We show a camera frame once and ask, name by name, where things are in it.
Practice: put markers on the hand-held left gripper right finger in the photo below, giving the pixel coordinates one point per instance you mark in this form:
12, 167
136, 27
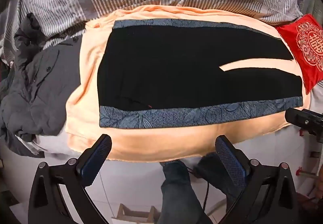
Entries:
231, 158

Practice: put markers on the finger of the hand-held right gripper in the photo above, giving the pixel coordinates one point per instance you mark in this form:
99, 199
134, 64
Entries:
299, 117

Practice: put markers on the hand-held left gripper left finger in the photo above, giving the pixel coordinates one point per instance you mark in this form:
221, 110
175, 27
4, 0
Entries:
97, 157

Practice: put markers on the black pants blue patterned stripes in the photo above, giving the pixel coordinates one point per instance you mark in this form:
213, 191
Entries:
176, 72

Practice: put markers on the person's right leg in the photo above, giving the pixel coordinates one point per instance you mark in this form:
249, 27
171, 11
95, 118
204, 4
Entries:
214, 176

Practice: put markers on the peach blanket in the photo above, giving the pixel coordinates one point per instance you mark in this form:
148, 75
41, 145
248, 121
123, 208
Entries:
151, 143

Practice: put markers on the red embroidered cushion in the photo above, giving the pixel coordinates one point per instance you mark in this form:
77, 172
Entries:
305, 52

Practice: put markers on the wooden stool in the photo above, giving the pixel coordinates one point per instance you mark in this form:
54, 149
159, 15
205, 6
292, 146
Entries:
136, 214

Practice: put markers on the dark grey button shirt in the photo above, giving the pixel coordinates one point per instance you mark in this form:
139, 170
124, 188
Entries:
32, 87

